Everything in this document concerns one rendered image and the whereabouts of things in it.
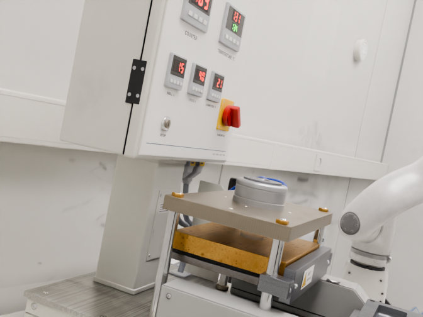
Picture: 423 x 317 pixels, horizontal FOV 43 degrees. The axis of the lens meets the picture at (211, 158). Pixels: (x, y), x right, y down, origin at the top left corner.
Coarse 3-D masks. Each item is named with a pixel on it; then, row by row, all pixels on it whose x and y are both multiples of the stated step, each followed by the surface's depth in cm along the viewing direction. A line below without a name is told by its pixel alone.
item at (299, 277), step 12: (312, 252) 81; (324, 252) 83; (300, 264) 71; (312, 264) 76; (324, 264) 85; (264, 276) 66; (288, 276) 67; (300, 276) 70; (312, 276) 78; (264, 288) 66; (276, 288) 66; (288, 288) 65; (300, 288) 71; (288, 300) 67
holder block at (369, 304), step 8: (368, 304) 81; (376, 304) 81; (384, 304) 82; (360, 312) 76; (368, 312) 77; (376, 312) 81; (384, 312) 82; (392, 312) 81; (400, 312) 81; (408, 312) 81
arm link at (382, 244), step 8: (392, 224) 114; (384, 232) 112; (392, 232) 114; (376, 240) 113; (384, 240) 113; (392, 240) 115; (360, 248) 115; (368, 248) 114; (376, 248) 113; (384, 248) 113
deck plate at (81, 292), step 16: (48, 288) 80; (64, 288) 81; (80, 288) 82; (96, 288) 84; (112, 288) 85; (48, 304) 75; (64, 304) 75; (80, 304) 76; (96, 304) 77; (112, 304) 78; (128, 304) 79; (144, 304) 81
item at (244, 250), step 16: (208, 224) 86; (176, 240) 75; (192, 240) 74; (208, 240) 73; (224, 240) 75; (240, 240) 78; (256, 240) 80; (304, 240) 88; (176, 256) 75; (192, 256) 75; (208, 256) 73; (224, 256) 72; (240, 256) 71; (256, 256) 71; (288, 256) 73; (304, 256) 78; (224, 272) 72; (240, 272) 71; (256, 272) 70
